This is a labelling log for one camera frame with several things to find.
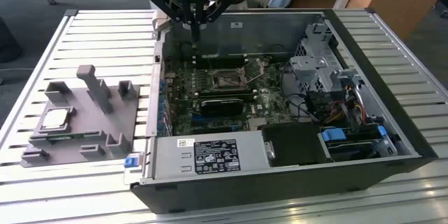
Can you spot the silver drive cage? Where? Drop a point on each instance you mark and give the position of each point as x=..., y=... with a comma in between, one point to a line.
x=309, y=64

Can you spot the blue case latch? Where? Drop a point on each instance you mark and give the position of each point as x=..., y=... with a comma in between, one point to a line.
x=130, y=162

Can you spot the CPU socket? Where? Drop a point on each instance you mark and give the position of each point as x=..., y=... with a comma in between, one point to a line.
x=227, y=79

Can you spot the black hard disk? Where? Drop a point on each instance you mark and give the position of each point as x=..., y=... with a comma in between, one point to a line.
x=350, y=151

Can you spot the black PC case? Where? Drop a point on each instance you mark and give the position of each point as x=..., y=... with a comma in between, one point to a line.
x=245, y=195

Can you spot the black graphics card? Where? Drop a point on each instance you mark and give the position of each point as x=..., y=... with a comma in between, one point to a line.
x=221, y=107

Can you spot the grey power supply unit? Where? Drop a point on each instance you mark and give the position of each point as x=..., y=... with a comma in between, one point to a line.
x=169, y=161

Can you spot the blue disk carrier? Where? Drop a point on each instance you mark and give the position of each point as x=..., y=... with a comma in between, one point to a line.
x=333, y=134

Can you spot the silver chipset heatsink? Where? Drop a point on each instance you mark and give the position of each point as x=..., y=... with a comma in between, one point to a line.
x=258, y=123

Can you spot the blue plastic clip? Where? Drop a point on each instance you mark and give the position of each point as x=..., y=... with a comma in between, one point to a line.
x=382, y=132

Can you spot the black RAM slot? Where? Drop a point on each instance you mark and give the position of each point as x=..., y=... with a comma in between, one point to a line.
x=225, y=97
x=225, y=93
x=227, y=65
x=227, y=58

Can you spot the green RAM stick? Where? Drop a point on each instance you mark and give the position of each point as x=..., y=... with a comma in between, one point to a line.
x=78, y=136

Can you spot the grey parts rack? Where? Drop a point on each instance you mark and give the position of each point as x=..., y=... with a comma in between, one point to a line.
x=85, y=129

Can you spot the green motherboard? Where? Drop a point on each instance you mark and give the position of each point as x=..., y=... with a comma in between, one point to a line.
x=270, y=103

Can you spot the silver CPU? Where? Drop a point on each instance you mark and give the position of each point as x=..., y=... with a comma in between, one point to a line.
x=55, y=119

